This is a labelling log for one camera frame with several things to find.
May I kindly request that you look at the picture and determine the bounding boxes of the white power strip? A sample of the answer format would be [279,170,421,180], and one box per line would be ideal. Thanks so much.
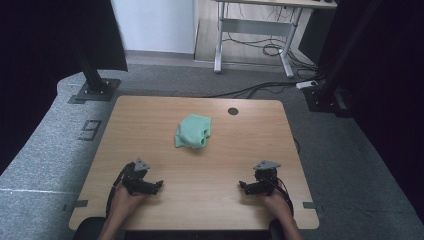
[295,80,320,90]

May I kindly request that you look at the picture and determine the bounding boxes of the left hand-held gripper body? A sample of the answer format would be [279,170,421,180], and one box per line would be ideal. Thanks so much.
[121,157,156,197]

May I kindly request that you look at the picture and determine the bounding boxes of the black metal stand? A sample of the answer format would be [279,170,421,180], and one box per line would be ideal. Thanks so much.
[70,33,122,102]
[303,0,384,114]

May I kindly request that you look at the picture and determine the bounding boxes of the tangled black cables under desk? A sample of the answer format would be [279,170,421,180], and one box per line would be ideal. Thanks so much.
[222,31,322,73]

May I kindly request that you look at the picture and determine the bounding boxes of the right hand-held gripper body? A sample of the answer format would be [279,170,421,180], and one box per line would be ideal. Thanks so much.
[248,160,282,196]

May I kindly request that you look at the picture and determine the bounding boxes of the person's right hand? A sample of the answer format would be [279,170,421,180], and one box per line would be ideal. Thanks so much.
[258,191,294,219]

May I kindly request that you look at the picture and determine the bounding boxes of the grey tape strip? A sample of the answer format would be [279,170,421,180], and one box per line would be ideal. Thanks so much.
[62,199,90,212]
[302,201,325,212]

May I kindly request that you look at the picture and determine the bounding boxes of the person's right leg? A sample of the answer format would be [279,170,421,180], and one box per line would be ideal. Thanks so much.
[268,218,284,240]

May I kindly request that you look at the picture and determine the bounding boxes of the right hand-held gripper black cable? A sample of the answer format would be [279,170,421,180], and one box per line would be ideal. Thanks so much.
[266,176,295,216]

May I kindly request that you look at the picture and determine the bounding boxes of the white desk frame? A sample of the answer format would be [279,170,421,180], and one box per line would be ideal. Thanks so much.
[213,0,338,79]

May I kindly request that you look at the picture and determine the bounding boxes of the black box under desk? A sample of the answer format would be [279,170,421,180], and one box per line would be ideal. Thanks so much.
[297,8,335,65]

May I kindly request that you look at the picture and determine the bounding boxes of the person's left leg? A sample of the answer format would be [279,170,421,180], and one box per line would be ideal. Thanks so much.
[72,216,108,240]

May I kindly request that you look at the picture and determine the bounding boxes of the person's left hand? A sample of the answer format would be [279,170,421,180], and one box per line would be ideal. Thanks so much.
[109,185,147,219]

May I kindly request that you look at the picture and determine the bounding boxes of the black floor cables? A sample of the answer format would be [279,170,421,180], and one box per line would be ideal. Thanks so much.
[202,80,303,100]

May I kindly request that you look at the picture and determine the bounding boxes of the left hand-held gripper black cable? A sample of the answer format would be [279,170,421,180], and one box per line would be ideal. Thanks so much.
[105,162,136,218]

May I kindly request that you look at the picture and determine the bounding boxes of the green microfibre towel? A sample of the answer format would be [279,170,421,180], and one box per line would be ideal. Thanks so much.
[174,113,213,150]

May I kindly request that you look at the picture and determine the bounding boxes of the black curtain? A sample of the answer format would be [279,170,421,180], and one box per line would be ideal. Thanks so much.
[318,0,424,216]
[0,0,129,175]

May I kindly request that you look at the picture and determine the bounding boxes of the person's leg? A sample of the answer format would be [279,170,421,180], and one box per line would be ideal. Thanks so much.
[72,216,108,240]
[268,218,284,240]

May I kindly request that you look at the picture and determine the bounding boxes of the hand-held gripper black cable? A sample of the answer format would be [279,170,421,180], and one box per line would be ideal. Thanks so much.
[105,162,136,218]
[266,176,295,216]

